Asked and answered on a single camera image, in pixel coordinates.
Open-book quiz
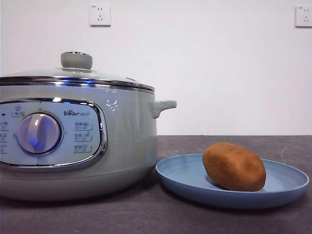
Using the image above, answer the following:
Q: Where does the brown potato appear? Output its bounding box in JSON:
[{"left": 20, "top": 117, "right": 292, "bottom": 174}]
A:
[{"left": 202, "top": 142, "right": 267, "bottom": 192}]

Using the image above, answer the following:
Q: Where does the glass lid with green knob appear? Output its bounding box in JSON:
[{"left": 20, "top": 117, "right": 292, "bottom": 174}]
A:
[{"left": 0, "top": 51, "right": 156, "bottom": 93}]

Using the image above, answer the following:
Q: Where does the pale green electric steamer pot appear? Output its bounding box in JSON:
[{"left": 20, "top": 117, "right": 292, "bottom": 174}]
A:
[{"left": 0, "top": 84, "right": 177, "bottom": 202}]

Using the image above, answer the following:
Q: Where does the blue round plate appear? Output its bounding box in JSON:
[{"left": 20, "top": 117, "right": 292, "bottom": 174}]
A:
[{"left": 155, "top": 153, "right": 310, "bottom": 210}]

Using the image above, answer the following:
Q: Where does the white round control dial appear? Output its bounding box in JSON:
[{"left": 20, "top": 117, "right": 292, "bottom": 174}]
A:
[{"left": 16, "top": 113, "right": 61, "bottom": 155}]

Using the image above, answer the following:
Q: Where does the white wall socket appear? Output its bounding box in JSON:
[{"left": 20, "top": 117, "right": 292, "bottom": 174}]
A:
[
  {"left": 294, "top": 5, "right": 312, "bottom": 28},
  {"left": 90, "top": 3, "right": 112, "bottom": 27}
]

